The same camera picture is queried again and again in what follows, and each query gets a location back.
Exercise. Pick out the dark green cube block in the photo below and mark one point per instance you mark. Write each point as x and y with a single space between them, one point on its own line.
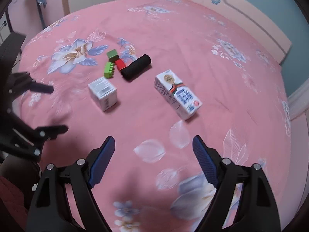
112 56

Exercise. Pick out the black sock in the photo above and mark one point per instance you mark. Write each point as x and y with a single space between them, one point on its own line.
136 68

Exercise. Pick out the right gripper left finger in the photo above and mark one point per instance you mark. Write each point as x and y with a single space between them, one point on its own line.
50 210

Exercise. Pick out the small white cardboard box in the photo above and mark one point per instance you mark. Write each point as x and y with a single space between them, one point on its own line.
103 93

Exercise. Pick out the pink floral bed sheet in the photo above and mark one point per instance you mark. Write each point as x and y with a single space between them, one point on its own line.
153 181

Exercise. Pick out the white blue milk carton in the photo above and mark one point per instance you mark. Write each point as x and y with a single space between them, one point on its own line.
177 94

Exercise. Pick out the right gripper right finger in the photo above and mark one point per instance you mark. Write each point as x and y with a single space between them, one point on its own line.
257 209

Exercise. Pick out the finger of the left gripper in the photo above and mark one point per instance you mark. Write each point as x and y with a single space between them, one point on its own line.
36 85
48 131

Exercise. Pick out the red rectangular block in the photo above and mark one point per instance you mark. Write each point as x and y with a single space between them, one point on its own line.
120 64

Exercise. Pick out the light green toy brick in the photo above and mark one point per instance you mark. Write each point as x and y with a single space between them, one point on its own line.
108 70

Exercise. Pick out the pink wooden headboard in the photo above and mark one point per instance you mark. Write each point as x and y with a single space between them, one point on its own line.
253 21

